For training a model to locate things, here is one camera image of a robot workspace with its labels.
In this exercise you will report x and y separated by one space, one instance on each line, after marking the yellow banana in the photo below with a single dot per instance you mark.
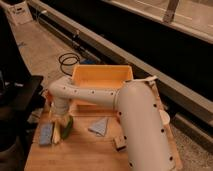
56 133

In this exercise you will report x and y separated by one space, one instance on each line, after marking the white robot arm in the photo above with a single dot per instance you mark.
147 144

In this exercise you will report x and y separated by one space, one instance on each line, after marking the yellow plastic tray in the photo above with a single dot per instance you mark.
101 76

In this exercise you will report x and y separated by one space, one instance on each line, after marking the blue folded cloth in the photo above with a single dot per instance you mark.
99 127

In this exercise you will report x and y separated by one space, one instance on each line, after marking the dark rectangular block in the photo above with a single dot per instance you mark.
120 143

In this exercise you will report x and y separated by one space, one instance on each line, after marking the wooden table board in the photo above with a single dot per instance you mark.
80 152

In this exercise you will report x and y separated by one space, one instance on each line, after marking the green cucumber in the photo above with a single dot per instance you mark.
68 128

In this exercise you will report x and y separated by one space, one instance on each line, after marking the white cup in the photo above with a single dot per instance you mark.
165 117

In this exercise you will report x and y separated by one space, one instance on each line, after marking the blue sponge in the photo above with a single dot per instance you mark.
46 132

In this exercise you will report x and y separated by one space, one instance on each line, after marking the black cart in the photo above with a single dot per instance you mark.
14 143

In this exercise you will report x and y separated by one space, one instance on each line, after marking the white box with label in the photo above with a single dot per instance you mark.
19 13

